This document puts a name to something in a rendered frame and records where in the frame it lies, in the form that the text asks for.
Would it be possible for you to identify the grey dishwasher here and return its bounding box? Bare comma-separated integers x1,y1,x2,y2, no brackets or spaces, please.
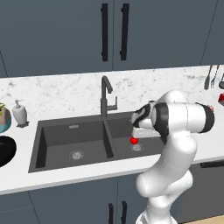
171,159,224,224

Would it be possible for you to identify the black dishwasher handle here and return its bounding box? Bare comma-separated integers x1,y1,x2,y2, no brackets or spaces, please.
199,160,224,169

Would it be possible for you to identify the dark blue wall cupboard door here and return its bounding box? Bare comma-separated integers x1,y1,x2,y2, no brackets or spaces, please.
0,0,115,79
200,0,224,67
112,0,219,72

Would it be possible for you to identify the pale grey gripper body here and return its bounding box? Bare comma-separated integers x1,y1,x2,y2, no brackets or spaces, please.
131,127,161,139

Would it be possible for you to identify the dark blue base cupboard door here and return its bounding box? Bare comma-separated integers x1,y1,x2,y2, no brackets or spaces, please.
116,172,152,224
0,191,39,224
27,177,120,224

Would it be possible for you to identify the hanging dark ladle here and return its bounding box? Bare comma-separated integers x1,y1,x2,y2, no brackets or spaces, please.
218,73,224,90

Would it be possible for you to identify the black wall cupboard handle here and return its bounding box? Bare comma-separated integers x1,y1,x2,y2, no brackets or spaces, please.
100,3,109,62
119,3,130,61

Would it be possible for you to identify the hanging grey spoon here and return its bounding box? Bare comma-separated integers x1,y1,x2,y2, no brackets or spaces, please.
204,64,214,91

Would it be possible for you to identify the black base cupboard handle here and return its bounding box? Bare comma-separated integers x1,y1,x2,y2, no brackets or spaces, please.
121,200,128,224
108,202,115,224

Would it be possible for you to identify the dark grey double sink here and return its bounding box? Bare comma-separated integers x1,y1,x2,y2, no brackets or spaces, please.
27,109,168,174

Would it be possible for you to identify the hanging grey fork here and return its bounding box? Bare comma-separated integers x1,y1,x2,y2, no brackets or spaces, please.
210,64,221,89

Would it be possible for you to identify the white soap dispenser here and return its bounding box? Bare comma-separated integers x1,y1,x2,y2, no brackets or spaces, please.
11,99,30,129

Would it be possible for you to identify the black bowl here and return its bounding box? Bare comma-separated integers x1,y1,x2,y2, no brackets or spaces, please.
0,135,18,169

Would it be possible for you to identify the dark grey tap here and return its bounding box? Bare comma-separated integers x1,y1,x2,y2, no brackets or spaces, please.
100,75,119,118

